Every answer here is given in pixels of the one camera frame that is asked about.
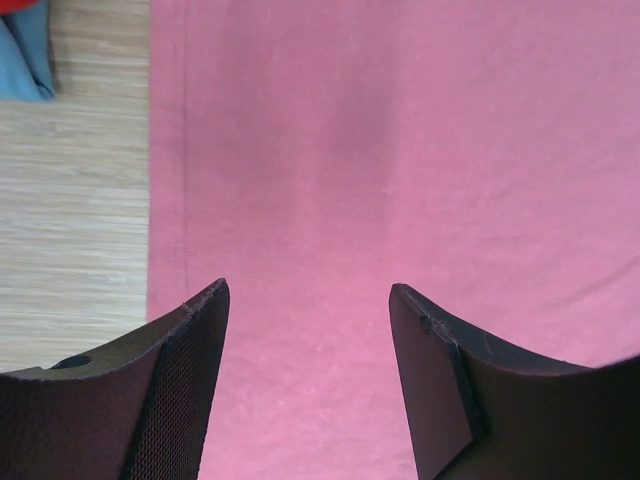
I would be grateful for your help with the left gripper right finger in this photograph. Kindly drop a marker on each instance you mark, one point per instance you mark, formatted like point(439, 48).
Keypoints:
point(480, 407)

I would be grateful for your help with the grey blue folded t shirt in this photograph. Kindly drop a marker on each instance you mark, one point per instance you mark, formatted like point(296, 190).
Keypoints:
point(26, 73)

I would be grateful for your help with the dusty pink t shirt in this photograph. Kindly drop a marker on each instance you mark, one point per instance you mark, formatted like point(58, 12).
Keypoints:
point(314, 153)

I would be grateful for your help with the red folded t shirt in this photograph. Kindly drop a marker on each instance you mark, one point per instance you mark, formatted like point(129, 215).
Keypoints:
point(9, 7)

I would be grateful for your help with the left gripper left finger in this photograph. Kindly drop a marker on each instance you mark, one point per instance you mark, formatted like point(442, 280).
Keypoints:
point(137, 407)

